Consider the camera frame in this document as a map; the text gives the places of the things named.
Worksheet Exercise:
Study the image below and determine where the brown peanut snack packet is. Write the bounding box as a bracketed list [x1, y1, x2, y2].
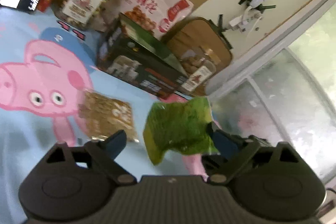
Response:
[77, 90, 138, 142]

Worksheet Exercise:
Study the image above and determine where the green snack packet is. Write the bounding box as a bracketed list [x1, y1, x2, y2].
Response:
[143, 97, 218, 165]

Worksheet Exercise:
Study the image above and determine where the nut jar brown label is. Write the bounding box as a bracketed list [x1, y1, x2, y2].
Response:
[179, 48, 218, 96]

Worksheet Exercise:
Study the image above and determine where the pig cartoon bedsheet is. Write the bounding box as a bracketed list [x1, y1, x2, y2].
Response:
[0, 6, 224, 224]

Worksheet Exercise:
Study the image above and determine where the black wool product box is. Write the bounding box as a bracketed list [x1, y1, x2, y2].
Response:
[96, 14, 187, 99]

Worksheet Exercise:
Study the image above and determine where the brown cushion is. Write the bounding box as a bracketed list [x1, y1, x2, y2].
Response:
[162, 17, 232, 97]

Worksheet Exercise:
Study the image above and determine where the white power adapter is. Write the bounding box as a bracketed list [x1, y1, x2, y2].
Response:
[228, 7, 263, 33]

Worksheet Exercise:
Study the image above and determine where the pink snack bag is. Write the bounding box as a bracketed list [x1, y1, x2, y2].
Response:
[102, 0, 194, 40]

